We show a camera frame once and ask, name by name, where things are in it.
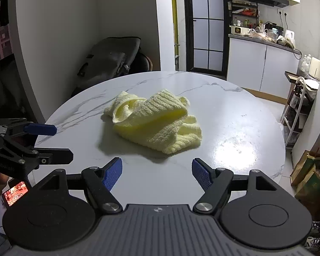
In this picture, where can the green paper bag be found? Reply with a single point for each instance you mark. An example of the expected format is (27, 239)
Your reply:
(313, 184)

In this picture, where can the grey canvas bag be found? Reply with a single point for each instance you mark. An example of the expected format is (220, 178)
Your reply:
(109, 58)

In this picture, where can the pair of sneakers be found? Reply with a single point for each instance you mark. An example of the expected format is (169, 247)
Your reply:
(316, 236)

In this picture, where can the yellow towel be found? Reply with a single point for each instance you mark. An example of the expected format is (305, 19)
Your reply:
(154, 122)

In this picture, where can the black chair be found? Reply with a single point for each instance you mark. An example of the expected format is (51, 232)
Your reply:
(143, 64)

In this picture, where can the yellow pipe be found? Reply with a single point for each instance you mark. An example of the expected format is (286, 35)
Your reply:
(173, 5)

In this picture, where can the white kitchen counter cabinet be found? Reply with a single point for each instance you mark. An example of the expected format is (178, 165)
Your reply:
(256, 64)

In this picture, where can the black framed glass door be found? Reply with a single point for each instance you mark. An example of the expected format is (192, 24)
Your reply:
(202, 5)

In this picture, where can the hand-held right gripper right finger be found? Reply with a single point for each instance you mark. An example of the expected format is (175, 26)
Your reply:
(201, 174)

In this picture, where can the white electric kettle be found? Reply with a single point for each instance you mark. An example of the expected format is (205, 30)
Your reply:
(289, 35)

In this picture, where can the cream box appliance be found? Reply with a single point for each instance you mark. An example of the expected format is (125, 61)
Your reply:
(316, 68)

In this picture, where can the pink shelf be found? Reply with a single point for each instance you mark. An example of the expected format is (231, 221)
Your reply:
(4, 41)

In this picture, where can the black kitchen shelf rack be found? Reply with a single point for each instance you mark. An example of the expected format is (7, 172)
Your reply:
(245, 12)

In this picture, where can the white box with yellow label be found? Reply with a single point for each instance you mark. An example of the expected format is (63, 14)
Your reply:
(240, 30)

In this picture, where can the brown paper bag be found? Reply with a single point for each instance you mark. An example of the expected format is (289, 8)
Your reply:
(304, 165)

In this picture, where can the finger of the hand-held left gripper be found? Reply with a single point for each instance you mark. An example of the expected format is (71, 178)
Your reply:
(40, 129)
(56, 156)

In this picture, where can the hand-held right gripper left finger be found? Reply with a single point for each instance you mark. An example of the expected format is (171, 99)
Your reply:
(113, 174)

